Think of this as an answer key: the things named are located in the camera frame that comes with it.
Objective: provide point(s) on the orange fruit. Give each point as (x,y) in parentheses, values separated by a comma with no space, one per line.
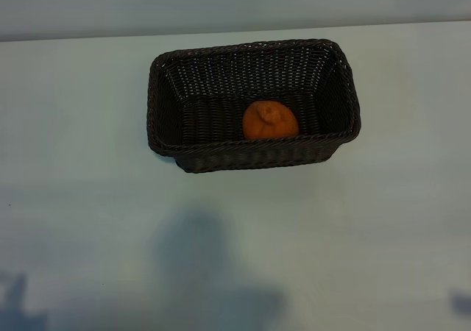
(270,123)

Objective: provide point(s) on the dark brown wicker basket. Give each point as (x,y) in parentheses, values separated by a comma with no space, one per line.
(228,88)

